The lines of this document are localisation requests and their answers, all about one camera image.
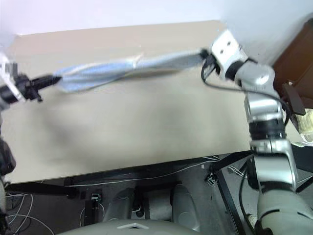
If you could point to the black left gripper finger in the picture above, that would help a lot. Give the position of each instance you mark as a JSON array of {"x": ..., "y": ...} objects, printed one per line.
[
  {"x": 47, "y": 82},
  {"x": 46, "y": 77}
]

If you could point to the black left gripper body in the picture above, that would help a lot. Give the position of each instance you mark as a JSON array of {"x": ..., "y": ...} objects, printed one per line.
[{"x": 25, "y": 86}]

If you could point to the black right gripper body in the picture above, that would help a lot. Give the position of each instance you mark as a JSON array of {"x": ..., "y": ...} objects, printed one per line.
[{"x": 212, "y": 62}]

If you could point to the light blue towel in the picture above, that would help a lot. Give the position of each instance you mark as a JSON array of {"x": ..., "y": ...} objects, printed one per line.
[{"x": 102, "y": 71}]

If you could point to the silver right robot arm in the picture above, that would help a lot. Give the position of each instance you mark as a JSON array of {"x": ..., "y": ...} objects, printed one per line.
[{"x": 274, "y": 166}]

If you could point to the brown wooden cabinet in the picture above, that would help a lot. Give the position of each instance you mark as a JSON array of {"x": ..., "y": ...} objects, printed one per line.
[{"x": 298, "y": 56}]

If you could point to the black flat device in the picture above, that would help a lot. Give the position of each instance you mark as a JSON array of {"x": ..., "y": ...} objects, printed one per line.
[{"x": 294, "y": 98}]

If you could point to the clear plastic bag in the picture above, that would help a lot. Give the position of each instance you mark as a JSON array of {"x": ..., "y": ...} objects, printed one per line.
[{"x": 305, "y": 127}]

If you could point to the small black connector box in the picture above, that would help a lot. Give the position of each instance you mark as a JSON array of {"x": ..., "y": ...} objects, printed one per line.
[{"x": 211, "y": 179}]

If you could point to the small black power adapter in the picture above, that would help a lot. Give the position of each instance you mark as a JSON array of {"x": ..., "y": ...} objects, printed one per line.
[{"x": 96, "y": 199}]

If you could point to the grey rounded robot shell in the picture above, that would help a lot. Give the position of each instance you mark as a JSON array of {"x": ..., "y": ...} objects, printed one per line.
[
  {"x": 119, "y": 205},
  {"x": 183, "y": 208}
]

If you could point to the grey robot torso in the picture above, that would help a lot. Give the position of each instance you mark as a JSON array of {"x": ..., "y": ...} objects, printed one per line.
[{"x": 127, "y": 228}]

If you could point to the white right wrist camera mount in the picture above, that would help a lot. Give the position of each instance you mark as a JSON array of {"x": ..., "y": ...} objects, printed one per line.
[{"x": 227, "y": 49}]

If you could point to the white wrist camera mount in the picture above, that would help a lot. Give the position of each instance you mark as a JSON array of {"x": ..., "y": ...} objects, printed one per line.
[
  {"x": 227, "y": 49},
  {"x": 7, "y": 69}
]

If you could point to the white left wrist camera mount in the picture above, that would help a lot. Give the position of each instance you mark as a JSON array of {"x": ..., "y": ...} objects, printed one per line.
[{"x": 7, "y": 69}]

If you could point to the black metal table frame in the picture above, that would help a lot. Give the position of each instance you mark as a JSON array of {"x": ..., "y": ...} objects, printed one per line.
[{"x": 110, "y": 175}]

